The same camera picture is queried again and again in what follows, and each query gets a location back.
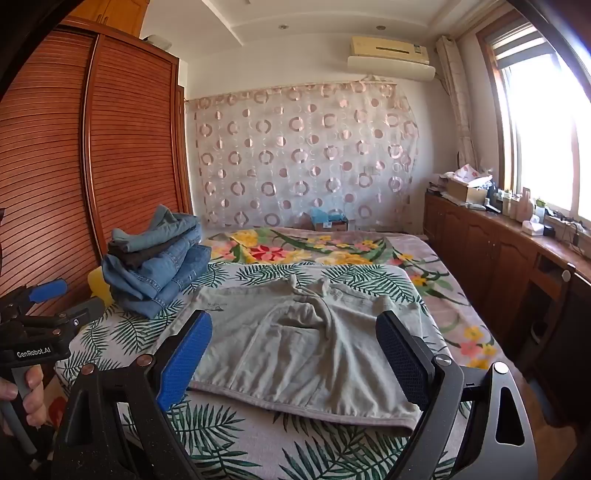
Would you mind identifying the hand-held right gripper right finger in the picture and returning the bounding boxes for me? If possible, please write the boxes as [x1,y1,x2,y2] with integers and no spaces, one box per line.
[375,310,539,480]

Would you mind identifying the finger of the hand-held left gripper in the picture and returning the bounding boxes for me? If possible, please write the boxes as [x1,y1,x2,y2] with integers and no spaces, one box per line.
[21,298,106,342]
[0,279,69,319]

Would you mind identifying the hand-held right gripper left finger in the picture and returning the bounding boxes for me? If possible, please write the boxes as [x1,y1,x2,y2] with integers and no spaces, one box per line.
[51,310,214,480]

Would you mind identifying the grey pants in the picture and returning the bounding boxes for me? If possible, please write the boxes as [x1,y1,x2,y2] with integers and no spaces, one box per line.
[164,276,428,437]

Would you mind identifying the person's left hand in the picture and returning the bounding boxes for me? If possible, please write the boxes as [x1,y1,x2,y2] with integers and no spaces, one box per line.
[0,367,47,437]

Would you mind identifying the yellow cloth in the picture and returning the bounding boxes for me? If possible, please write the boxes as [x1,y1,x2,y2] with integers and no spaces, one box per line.
[88,268,115,308]

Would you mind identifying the floral blanket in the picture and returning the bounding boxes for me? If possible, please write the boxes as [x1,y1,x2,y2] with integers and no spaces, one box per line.
[46,226,509,439]

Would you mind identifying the leaf print bed sheet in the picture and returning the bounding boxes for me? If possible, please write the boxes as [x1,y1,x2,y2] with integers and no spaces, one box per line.
[55,261,468,480]

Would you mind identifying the light blue folded jeans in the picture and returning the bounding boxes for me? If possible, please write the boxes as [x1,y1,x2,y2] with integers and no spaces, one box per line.
[111,204,202,253]

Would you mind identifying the wooden cabinet counter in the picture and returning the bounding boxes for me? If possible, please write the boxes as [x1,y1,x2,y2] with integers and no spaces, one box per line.
[424,189,591,430]

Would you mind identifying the dark chair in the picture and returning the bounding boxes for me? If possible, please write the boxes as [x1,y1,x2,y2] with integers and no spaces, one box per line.
[526,262,591,428]

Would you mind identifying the wooden slatted wardrobe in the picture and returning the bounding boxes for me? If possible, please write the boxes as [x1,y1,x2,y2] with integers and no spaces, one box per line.
[0,0,195,319]

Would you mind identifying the beige cardboard box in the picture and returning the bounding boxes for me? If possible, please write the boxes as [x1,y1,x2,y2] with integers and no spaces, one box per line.
[445,178,488,205]

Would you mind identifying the group of white bottles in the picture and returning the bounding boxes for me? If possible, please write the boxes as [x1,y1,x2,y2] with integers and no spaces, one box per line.
[501,187,533,221]

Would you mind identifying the floral paper bag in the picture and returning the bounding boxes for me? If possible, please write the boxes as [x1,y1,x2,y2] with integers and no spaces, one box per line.
[452,164,494,186]

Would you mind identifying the black power strip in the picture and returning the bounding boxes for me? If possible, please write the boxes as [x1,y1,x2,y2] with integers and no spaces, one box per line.
[545,211,588,246]

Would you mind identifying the circle patterned curtain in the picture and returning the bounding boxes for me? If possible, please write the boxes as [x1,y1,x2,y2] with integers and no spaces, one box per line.
[185,78,420,232]

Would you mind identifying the wooden framed window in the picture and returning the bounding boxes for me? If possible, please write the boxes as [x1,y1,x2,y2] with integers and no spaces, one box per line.
[478,9,591,224]

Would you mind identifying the beige window curtain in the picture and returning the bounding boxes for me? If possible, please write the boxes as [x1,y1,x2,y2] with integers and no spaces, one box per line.
[436,34,482,169]

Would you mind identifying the white air deflector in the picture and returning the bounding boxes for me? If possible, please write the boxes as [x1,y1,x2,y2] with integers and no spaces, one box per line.
[346,55,437,84]

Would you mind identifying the beige air conditioner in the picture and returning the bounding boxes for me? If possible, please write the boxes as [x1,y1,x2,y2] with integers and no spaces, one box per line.
[350,36,430,65]

